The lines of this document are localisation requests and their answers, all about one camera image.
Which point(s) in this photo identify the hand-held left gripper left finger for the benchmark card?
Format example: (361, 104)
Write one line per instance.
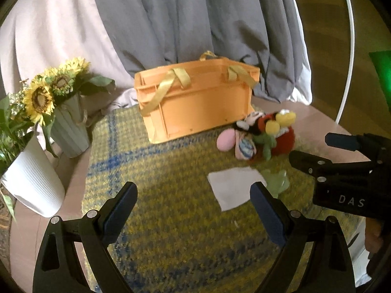
(117, 216)

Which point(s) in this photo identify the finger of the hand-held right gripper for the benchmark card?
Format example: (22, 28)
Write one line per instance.
(342, 142)
(308, 161)

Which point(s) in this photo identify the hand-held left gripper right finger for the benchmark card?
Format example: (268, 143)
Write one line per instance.
(268, 216)

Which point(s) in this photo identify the red plush toy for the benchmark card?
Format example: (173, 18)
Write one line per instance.
(284, 145)

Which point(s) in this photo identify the light green plush toy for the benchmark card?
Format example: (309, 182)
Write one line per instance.
(276, 183)

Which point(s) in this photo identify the dark green plush toy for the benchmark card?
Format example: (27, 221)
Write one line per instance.
(265, 143)

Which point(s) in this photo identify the white square cloth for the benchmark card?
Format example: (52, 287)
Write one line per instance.
(233, 186)

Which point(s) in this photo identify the yellow plush toy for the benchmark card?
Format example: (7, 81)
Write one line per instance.
(285, 118)

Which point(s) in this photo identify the striped plush toy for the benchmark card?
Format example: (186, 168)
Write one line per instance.
(245, 149)

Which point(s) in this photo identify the black and white plush toy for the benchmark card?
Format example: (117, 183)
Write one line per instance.
(249, 122)

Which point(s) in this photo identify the pink plush toy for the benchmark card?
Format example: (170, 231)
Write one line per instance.
(226, 140)

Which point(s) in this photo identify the orange plastic crate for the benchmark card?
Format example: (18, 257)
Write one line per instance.
(195, 97)

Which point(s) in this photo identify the yellow blue plaid blanket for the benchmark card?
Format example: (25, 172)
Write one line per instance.
(183, 195)

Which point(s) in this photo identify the white sheer curtain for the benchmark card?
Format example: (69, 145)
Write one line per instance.
(301, 67)

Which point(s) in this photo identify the white hoop tube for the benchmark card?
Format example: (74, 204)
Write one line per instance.
(348, 52)

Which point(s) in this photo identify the white ribbed pot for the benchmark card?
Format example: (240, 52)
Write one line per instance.
(32, 177)

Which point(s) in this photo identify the green ribbed vase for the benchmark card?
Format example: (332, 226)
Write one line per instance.
(70, 131)

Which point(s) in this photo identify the brown paper wrap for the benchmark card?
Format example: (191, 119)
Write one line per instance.
(97, 102)

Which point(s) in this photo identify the green leafy plant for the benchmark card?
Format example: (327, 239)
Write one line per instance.
(12, 131)

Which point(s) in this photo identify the artificial sunflower bouquet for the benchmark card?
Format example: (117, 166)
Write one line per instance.
(52, 88)

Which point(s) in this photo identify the grey curtain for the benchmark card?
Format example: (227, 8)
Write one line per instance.
(189, 21)

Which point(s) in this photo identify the pale pink curtain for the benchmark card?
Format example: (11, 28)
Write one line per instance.
(52, 33)

